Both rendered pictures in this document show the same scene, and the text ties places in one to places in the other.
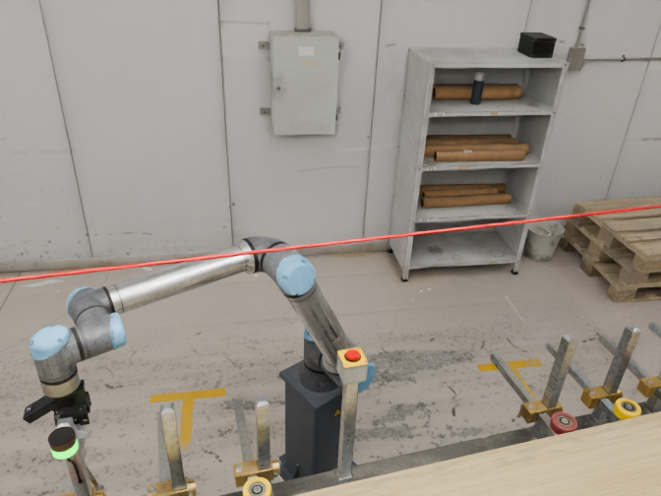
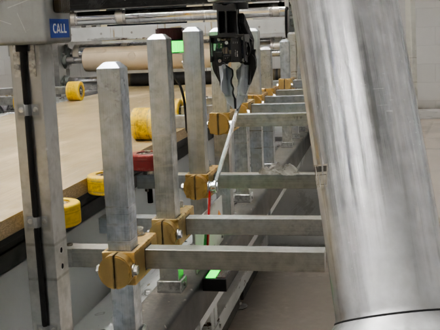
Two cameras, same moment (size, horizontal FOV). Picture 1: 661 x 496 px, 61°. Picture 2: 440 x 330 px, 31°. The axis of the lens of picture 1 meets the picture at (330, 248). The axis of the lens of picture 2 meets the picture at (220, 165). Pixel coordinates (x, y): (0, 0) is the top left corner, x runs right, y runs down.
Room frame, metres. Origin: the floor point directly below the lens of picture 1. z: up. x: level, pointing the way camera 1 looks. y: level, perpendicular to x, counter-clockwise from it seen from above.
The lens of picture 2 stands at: (1.82, -0.74, 1.15)
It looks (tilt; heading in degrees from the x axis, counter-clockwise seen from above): 9 degrees down; 119
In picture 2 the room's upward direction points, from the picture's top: 2 degrees counter-clockwise
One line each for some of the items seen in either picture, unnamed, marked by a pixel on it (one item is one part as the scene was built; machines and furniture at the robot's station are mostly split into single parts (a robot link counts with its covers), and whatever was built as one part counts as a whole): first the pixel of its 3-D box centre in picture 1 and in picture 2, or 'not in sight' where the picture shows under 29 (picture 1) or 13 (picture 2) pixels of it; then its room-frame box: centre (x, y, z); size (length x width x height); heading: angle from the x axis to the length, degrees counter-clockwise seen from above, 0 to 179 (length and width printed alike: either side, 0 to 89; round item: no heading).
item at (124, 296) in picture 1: (187, 277); not in sight; (1.41, 0.43, 1.33); 0.68 x 0.12 x 0.12; 127
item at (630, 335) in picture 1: (613, 380); not in sight; (1.50, -1.02, 0.90); 0.04 x 0.04 x 0.48; 17
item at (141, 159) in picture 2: not in sight; (148, 176); (0.85, 0.65, 0.85); 0.08 x 0.08 x 0.11
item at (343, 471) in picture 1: (347, 429); (45, 243); (1.21, -0.08, 0.93); 0.05 x 0.05 x 0.45; 17
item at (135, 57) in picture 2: not in sight; (198, 55); (-0.24, 2.74, 1.05); 1.43 x 0.12 x 0.12; 17
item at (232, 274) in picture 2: not in sight; (225, 272); (1.06, 0.60, 0.68); 0.22 x 0.05 x 0.05; 107
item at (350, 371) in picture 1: (351, 366); (28, 14); (1.21, -0.08, 1.18); 0.07 x 0.07 x 0.08; 17
